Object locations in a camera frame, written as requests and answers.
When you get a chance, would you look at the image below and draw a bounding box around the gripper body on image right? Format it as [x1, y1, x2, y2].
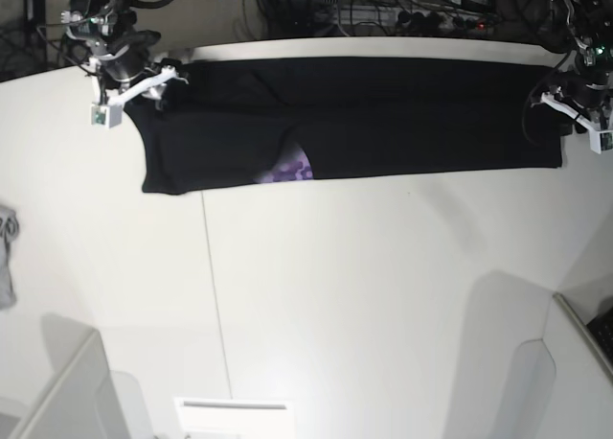
[526, 69, 612, 131]

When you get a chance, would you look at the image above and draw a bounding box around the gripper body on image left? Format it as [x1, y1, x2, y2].
[81, 45, 190, 106]

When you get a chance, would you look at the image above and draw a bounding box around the black T-shirt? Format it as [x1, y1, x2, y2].
[125, 58, 563, 195]

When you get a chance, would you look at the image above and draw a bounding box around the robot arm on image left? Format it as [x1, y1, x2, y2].
[36, 0, 189, 127]

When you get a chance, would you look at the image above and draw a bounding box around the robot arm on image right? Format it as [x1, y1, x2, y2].
[531, 0, 612, 153]

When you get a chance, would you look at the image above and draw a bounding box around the grey folded garment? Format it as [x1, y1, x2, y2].
[0, 205, 20, 310]

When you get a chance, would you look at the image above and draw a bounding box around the black keyboard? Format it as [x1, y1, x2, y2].
[587, 312, 613, 361]

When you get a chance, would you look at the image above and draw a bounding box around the white panel lower right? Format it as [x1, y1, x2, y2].
[500, 293, 612, 438]

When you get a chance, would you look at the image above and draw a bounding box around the white panel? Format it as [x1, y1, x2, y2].
[500, 293, 612, 438]
[1, 313, 156, 438]

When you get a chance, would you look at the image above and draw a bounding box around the white panel lower left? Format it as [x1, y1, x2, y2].
[1, 313, 156, 438]

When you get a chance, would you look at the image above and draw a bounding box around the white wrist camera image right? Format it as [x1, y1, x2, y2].
[588, 129, 613, 154]

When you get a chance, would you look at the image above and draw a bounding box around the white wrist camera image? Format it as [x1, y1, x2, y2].
[90, 104, 123, 128]
[588, 129, 613, 154]

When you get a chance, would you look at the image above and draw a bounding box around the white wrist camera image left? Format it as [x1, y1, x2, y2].
[90, 104, 123, 128]

